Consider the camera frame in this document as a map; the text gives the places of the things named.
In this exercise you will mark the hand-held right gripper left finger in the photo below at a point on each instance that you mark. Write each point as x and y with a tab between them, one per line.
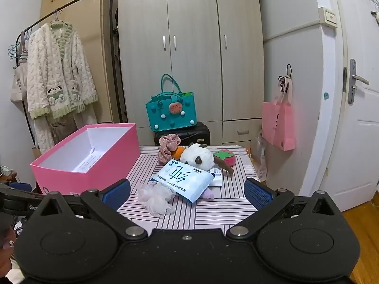
116	194

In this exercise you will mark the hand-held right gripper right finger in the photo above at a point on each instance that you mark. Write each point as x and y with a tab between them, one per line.
258	194

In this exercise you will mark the pink cardboard box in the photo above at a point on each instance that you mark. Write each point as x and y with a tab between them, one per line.
97	165

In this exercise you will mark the white mesh bath sponge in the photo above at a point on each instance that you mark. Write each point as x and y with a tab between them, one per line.
155	199

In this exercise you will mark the small white wipes packet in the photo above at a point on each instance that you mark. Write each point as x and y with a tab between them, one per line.
217	177

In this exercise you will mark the strawberry plush toy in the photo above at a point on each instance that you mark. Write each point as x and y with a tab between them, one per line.
226	159

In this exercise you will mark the purple plush toy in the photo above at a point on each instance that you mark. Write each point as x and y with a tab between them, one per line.
208	194

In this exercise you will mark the pink knitted scrunchie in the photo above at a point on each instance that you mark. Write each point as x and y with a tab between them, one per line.
165	151

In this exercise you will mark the blue white tissue packet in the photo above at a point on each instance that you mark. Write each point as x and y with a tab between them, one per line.
182	180

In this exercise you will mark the white brown plush toy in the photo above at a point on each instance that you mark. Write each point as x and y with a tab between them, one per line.
197	157

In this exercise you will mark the small orange plush toy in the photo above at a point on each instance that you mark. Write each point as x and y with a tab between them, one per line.
177	152

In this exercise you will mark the person's left hand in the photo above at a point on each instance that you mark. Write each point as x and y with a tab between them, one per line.
6	251

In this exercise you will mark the clear plastic bag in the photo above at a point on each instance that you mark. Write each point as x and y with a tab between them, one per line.
261	159

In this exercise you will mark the striped tablecloth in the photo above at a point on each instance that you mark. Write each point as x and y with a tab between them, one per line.
219	210

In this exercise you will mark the white printed paper sheet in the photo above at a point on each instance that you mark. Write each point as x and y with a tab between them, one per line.
87	162

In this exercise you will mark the brown paper bag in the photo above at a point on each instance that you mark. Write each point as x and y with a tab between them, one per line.
36	153

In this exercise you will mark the pink shopping bag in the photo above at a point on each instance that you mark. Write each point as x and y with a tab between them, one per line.
278	124

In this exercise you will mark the black suitcase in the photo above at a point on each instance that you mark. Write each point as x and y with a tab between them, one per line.
192	136

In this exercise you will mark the teal felt handbag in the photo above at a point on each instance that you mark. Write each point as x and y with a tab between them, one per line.
171	115

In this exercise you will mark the beige canvas tote bag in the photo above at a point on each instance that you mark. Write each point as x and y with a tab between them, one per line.
18	87

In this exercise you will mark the white door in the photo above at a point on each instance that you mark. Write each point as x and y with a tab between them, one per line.
364	139

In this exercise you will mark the fluffy white green robe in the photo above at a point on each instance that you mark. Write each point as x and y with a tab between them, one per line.
59	74

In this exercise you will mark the black clothes rack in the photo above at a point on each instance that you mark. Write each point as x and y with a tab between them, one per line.
110	50

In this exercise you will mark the light wooden cabinet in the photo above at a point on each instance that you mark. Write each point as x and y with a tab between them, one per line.
88	50

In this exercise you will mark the blue clothes hangers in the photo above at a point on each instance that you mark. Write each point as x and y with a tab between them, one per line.
18	50

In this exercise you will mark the beige wardrobe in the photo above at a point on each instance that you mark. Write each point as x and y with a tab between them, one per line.
192	50

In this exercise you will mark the wall light switch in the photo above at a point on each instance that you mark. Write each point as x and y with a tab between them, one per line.
328	17

